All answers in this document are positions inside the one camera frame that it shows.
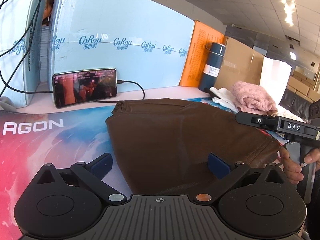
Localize smartphone playing video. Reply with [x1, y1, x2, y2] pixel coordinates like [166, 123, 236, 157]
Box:
[52, 68, 117, 108]

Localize person's right hand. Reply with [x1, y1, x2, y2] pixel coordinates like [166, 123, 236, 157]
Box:
[280, 147, 320, 185]

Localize colourful AGON desk mat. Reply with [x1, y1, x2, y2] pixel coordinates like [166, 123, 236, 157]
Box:
[0, 97, 291, 240]

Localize dark teal thermos bottle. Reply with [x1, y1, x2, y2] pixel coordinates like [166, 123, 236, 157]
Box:
[198, 42, 226, 92]

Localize black hanging cables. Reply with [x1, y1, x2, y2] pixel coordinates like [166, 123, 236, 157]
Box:
[0, 0, 56, 98]

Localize orange box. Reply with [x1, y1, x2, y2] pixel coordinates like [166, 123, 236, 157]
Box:
[180, 20, 224, 87]

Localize black phone charging cable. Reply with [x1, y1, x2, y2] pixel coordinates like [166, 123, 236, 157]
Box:
[94, 79, 146, 104]

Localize pink knitted sweater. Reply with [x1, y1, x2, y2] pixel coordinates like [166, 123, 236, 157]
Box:
[231, 81, 278, 115]

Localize brown button-up jacket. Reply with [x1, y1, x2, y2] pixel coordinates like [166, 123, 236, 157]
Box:
[106, 99, 280, 196]

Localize white folded cloth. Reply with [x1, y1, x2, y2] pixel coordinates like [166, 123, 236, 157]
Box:
[209, 87, 239, 113]

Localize white foam board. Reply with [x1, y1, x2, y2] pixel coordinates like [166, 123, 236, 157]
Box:
[259, 57, 291, 105]

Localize cream knitted garment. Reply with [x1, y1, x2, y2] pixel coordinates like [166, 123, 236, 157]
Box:
[271, 105, 304, 122]

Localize stacked cardboard boxes background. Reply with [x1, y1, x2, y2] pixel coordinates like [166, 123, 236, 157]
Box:
[287, 70, 320, 103]

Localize brown cardboard box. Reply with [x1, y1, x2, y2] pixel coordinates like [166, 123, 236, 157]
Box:
[214, 36, 264, 90]

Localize light blue tissue carton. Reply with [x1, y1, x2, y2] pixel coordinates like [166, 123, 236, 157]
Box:
[48, 0, 194, 92]

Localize black sofa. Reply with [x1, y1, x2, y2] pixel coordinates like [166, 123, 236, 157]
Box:
[279, 89, 311, 122]

